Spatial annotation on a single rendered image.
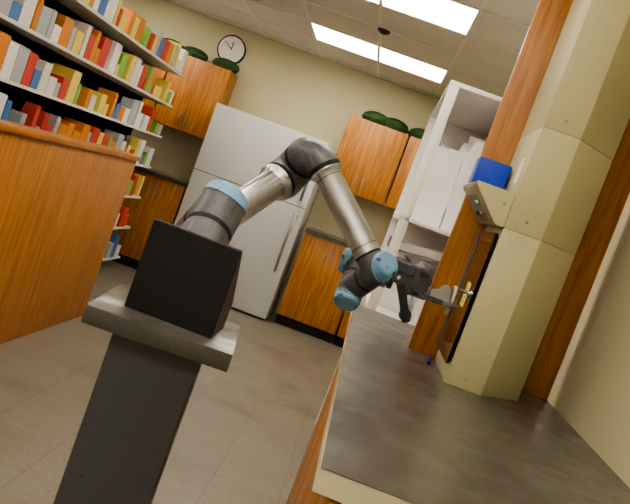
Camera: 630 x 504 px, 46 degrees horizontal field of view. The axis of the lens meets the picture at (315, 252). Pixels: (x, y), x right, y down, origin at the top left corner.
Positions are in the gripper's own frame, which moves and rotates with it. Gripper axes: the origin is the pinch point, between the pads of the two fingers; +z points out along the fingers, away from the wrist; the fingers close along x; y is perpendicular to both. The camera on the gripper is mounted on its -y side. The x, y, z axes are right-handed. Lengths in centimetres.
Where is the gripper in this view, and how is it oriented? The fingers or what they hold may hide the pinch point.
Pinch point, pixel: (452, 307)
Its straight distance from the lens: 220.7
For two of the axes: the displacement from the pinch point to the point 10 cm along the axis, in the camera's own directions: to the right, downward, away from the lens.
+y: 3.5, -9.4, -0.4
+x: 0.6, -0.2, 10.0
